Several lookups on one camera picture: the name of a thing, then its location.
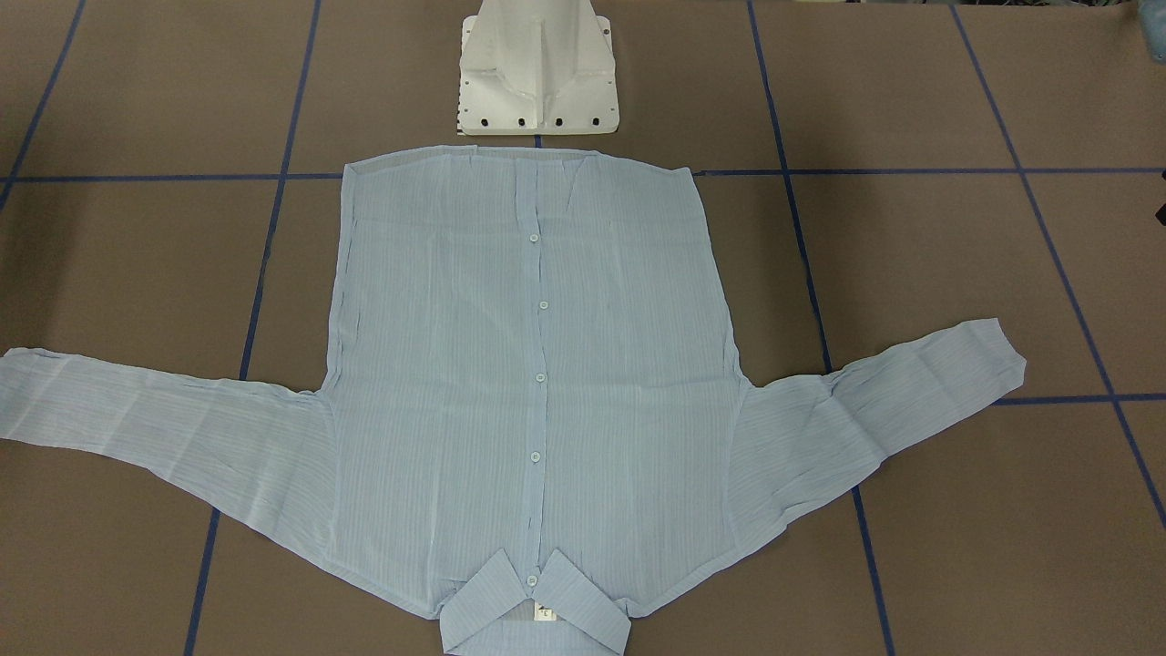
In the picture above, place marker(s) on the light blue button shirt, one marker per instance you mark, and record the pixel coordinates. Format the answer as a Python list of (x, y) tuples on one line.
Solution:
[(534, 426)]

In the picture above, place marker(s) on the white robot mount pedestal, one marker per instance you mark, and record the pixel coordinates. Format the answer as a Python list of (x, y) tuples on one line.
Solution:
[(537, 68)]

